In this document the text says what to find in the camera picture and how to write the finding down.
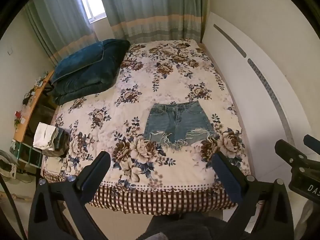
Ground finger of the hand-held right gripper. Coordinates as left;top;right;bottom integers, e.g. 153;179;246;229
303;134;320;153
274;139;312;171

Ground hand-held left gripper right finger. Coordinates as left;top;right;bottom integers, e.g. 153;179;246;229
211;151;295;240

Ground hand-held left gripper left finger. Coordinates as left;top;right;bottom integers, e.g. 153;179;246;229
28;151;112;240

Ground frayed denim shorts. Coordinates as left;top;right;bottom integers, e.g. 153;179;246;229
143;100;218;152

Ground dark folded clothes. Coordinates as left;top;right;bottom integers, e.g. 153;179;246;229
42;127;71;158

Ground white folded cloth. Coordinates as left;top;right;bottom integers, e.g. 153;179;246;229
33;122;58;151

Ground green shelf unit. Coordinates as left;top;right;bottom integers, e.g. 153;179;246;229
9;140;42;168

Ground white headboard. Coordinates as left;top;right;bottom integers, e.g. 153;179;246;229
201;11;308;232

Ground floral bedspread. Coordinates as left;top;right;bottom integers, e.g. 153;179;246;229
41;39;252;217

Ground wooden desk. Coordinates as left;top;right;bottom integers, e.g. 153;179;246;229
12;70;56;153

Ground dark teal folded blanket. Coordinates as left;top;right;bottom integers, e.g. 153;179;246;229
51;39;131;106

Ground window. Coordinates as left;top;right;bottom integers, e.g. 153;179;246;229
75;0;107;23

